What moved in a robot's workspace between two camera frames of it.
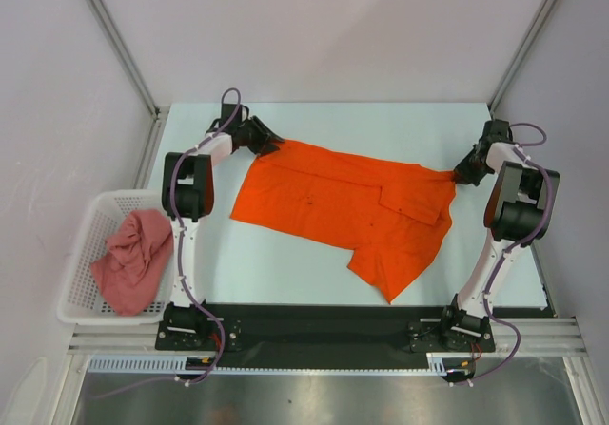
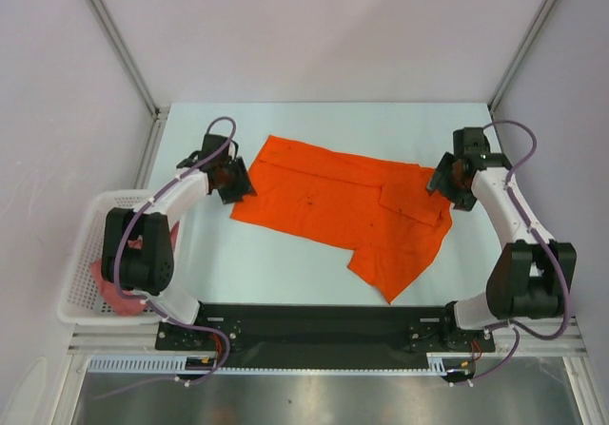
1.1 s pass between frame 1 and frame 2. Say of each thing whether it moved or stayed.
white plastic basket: stayed
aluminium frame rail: stayed
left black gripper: moved
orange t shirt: stayed
